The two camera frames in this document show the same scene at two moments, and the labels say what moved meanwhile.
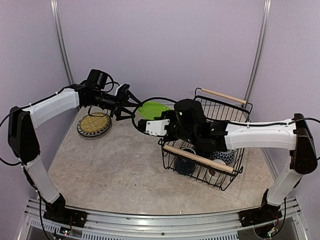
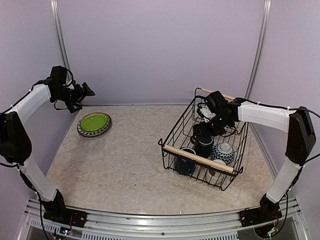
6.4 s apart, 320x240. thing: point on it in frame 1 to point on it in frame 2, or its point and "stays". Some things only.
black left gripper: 119,104 to 80,95
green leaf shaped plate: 150,109 to 93,122
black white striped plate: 92,134 stays
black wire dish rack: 215,168 stays
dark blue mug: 183,166 stays
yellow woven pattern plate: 92,124 stays
